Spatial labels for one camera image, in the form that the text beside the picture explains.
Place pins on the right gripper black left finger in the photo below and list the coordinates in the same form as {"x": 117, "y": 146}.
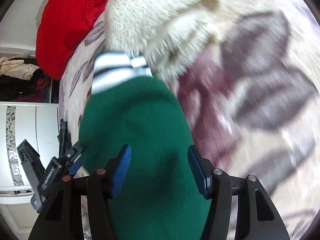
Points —
{"x": 61, "y": 216}

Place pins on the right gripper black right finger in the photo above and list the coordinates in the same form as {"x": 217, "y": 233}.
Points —
{"x": 257, "y": 216}

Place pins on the green varsity jacket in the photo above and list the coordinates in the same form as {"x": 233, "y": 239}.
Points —
{"x": 159, "y": 198}

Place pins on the beige clothes pile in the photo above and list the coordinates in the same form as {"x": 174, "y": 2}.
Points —
{"x": 17, "y": 68}

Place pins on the white wardrobe cabinet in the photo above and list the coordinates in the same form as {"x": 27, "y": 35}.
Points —
{"x": 28, "y": 130}

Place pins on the red garment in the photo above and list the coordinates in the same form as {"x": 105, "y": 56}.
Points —
{"x": 64, "y": 24}

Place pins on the cream fluffy folded blanket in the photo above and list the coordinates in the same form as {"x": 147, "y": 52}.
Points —
{"x": 168, "y": 33}

